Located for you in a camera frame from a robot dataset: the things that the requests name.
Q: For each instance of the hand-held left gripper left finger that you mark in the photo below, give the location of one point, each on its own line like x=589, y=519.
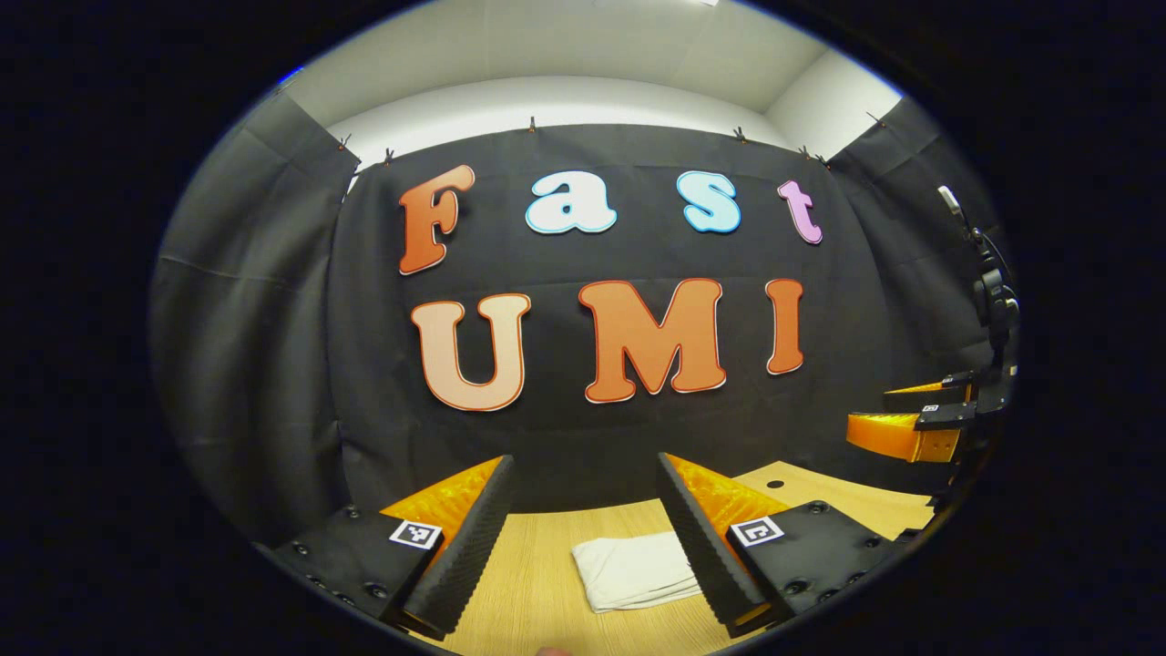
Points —
x=469, y=547

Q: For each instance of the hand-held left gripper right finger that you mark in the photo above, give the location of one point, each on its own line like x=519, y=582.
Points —
x=701, y=547

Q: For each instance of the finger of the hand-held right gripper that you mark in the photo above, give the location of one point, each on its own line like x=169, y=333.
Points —
x=920, y=396
x=897, y=437

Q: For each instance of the black backdrop cloth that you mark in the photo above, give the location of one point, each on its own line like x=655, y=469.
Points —
x=319, y=319

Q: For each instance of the white jeans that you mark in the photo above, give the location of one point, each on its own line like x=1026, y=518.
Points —
x=633, y=569

